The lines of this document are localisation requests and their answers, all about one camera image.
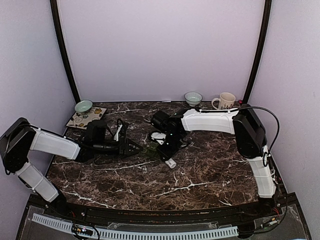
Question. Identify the pale green bowl left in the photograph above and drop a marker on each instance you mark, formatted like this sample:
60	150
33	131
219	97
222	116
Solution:
83	107

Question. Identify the floral square plate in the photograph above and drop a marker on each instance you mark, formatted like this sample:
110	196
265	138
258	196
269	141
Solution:
80	121

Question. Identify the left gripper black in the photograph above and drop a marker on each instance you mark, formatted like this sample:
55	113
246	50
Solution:
124	148

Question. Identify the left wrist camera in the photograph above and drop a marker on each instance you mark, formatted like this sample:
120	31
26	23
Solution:
121	132

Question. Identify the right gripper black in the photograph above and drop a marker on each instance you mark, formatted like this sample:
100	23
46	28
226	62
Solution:
166	154

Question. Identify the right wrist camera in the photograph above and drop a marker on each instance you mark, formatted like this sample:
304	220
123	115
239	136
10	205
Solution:
158	137

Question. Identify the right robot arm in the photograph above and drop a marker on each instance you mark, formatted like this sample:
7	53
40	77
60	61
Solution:
242	122

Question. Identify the white pill bottle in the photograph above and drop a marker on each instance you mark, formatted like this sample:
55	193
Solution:
171	163

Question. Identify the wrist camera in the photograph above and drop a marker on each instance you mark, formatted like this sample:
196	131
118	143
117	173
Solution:
121	132
158	137

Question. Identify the black frame post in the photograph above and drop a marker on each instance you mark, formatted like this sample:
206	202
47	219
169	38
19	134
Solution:
259	50
63	50

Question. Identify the left black frame post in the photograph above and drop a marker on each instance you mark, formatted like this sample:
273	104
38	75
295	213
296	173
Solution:
63	50

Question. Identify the pale green bowl right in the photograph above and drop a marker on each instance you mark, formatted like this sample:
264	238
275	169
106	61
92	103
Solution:
193	98

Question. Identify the cream floral mug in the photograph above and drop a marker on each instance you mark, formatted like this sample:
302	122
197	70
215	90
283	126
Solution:
225	101

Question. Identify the pale green bowl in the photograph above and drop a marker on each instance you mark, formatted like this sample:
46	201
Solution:
83	107
193	98

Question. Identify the white slotted cable duct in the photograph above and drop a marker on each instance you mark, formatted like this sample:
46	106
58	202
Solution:
121	231

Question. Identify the right black frame post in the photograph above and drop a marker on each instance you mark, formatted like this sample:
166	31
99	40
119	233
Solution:
259	50

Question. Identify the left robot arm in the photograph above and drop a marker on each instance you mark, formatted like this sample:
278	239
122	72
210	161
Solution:
22	137

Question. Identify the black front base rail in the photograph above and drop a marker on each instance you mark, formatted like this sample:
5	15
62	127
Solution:
90	210

